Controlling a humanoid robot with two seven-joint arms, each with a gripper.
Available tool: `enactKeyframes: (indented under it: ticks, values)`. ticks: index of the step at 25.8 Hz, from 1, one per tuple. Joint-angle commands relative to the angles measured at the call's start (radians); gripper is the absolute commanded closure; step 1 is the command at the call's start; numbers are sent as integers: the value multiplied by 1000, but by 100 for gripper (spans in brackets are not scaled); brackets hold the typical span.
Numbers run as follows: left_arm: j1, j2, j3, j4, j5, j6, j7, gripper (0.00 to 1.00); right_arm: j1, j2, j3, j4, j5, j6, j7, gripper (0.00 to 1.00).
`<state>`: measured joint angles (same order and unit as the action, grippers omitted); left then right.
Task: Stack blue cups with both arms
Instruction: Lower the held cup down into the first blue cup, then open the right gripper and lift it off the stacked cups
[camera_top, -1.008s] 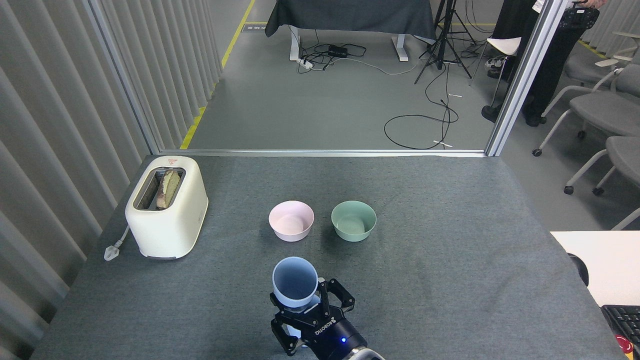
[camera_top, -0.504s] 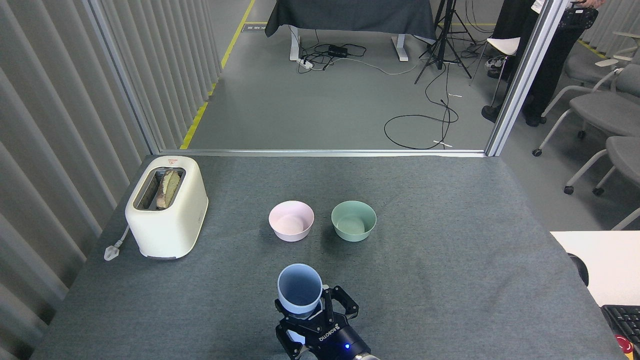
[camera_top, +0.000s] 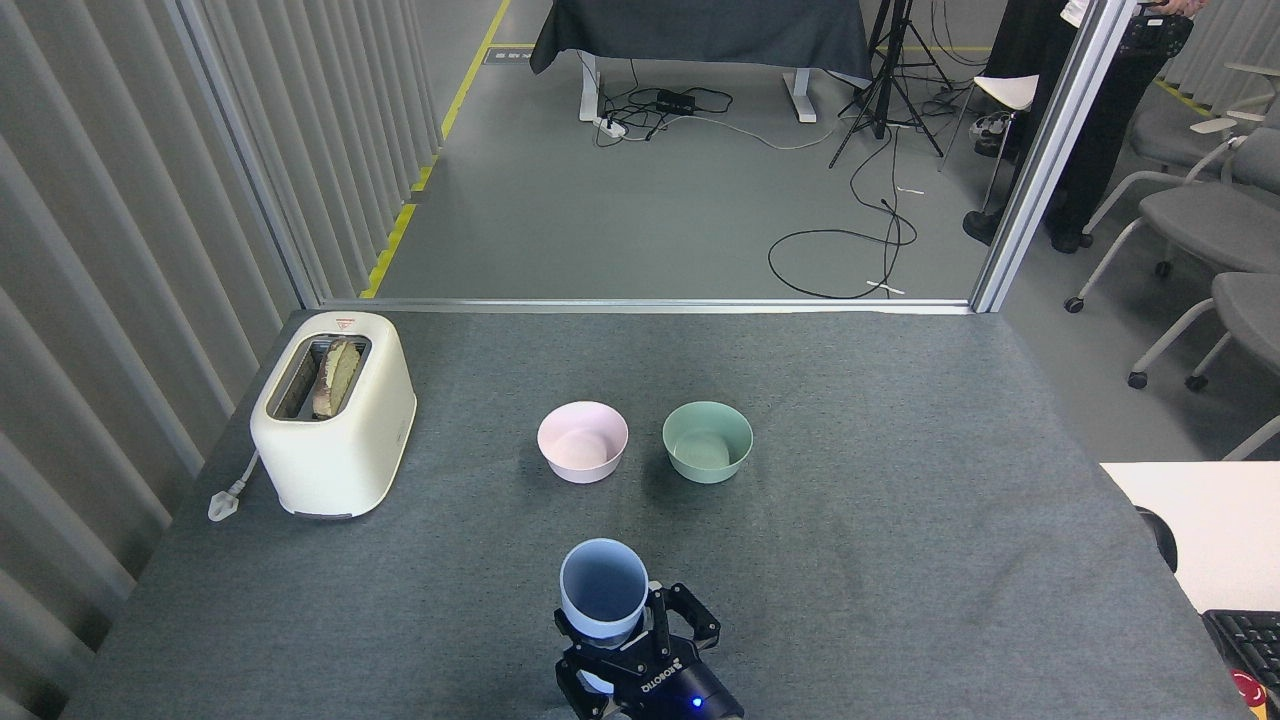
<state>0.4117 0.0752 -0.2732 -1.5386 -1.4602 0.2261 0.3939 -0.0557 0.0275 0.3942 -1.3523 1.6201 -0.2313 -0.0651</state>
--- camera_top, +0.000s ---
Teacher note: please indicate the toasted bread slice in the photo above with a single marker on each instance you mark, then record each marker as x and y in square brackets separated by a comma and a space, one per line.
[338, 378]

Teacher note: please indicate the silver frame post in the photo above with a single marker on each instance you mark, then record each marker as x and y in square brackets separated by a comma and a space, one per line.
[245, 150]
[1050, 150]

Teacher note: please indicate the silver frame rail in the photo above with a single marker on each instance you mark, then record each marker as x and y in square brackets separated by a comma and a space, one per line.
[640, 306]

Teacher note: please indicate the green bowl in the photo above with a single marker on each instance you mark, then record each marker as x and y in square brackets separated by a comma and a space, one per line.
[707, 448]

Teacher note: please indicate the pink bowl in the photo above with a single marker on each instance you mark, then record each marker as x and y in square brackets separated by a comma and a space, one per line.
[583, 450]

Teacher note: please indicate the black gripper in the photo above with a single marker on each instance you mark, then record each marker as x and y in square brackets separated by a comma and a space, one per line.
[670, 688]

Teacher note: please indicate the white power strip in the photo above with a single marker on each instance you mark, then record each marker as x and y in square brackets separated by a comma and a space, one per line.
[611, 126]

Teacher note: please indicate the black tripod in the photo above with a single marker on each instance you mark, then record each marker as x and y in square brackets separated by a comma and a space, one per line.
[884, 80]

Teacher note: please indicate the person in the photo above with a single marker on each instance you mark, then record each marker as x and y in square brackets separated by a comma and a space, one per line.
[1105, 140]

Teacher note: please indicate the black keyboard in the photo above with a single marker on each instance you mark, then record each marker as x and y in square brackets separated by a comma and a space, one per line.
[1250, 635]

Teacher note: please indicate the grey office chair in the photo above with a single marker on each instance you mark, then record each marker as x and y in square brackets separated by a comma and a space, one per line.
[1210, 225]
[1180, 135]
[1250, 310]

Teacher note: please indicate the red round object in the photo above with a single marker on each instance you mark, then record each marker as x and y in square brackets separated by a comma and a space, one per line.
[1248, 692]

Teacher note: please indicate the cream white toaster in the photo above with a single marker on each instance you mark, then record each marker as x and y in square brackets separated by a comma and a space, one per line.
[335, 460]

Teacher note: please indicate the black round object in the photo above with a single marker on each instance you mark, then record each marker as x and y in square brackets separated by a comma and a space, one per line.
[1163, 540]

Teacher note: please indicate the table with dark cloth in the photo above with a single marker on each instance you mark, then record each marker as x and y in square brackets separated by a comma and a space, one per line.
[700, 30]

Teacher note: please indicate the white plastic chair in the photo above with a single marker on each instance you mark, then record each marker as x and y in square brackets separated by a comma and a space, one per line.
[1008, 92]

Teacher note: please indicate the white desk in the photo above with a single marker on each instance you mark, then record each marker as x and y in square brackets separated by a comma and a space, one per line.
[1215, 520]

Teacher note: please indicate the black handheld controller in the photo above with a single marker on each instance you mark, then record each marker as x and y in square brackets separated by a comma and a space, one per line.
[1155, 35]

